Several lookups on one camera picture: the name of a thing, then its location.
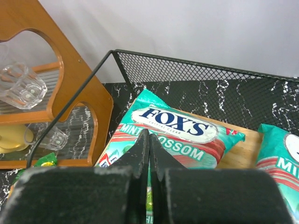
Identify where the green spring tea candy bag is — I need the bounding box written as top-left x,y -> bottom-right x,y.
9,152 -> 58,199

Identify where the clear glass bottom shelf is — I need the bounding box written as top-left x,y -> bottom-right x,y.
24,122 -> 68,151

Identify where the mint blossom candy bag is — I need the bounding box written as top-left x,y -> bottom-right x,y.
96,90 -> 245,224
256,124 -> 299,224

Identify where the yellow mug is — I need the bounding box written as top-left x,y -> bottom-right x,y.
0,124 -> 34,154

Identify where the clear glass middle shelf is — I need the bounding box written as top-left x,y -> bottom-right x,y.
0,63 -> 48,110

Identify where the clear glass shelf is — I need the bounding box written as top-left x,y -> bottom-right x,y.
0,63 -> 48,110
24,122 -> 68,151

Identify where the black wire wooden shelf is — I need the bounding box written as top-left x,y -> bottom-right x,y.
26,49 -> 299,168

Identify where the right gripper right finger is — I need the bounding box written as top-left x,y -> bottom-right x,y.
149,134 -> 293,224

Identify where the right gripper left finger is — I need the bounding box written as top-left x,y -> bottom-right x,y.
0,129 -> 150,224

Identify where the wooden cup rack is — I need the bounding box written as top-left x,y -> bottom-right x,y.
0,0 -> 113,167

